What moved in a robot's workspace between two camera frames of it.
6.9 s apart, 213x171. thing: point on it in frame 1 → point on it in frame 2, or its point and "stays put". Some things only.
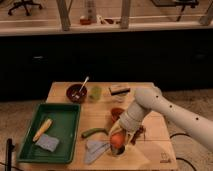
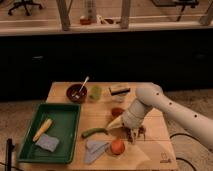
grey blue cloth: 93,150 stays put
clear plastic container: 121,98 stays put
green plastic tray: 65,124 stays put
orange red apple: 117,139 → 117,146
